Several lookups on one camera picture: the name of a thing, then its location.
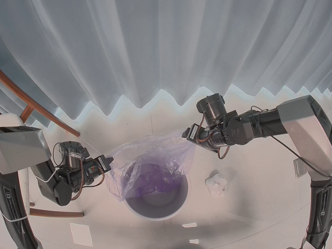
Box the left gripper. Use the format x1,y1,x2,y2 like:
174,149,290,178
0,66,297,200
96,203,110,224
86,154,112,181

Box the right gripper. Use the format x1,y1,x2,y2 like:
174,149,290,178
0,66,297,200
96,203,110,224
187,124,218,148

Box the purple plastic bag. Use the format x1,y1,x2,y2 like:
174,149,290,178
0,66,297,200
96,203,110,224
105,132,197,202

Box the white trash bin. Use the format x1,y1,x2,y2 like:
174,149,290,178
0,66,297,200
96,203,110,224
121,162,192,221

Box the crumpled white paper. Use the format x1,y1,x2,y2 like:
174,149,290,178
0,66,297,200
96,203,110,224
205,173,228,198

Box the white cushioned wooden chair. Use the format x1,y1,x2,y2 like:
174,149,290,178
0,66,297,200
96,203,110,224
0,69,84,218

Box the pale blue curtain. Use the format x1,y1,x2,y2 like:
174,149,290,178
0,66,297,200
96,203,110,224
0,0,332,129

